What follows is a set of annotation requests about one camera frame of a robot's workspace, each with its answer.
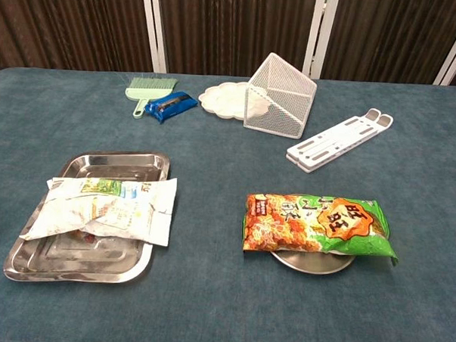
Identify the green and orange snack bag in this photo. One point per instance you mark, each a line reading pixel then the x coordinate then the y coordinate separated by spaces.
pixel 305 227

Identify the white crinkled snack bag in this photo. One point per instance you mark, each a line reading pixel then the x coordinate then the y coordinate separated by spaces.
pixel 109 211

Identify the blue felt table mat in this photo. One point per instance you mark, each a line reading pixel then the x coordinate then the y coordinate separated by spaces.
pixel 213 170

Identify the white flower-shaped plate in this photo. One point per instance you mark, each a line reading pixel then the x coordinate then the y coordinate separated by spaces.
pixel 223 99

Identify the blue cookie pack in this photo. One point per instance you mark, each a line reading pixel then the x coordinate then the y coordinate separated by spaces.
pixel 170 106

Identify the white folding plastic stand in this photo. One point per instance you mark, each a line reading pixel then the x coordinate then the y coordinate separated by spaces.
pixel 335 141

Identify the green hand brush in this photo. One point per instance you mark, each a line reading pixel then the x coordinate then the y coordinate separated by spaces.
pixel 140 93

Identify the round stainless steel plate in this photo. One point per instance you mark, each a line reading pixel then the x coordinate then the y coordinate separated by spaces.
pixel 311 264

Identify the rectangular stainless steel tray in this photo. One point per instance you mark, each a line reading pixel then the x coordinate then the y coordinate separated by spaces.
pixel 76 263

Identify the white partition post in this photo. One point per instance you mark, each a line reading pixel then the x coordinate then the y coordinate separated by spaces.
pixel 317 35
pixel 454 52
pixel 156 31

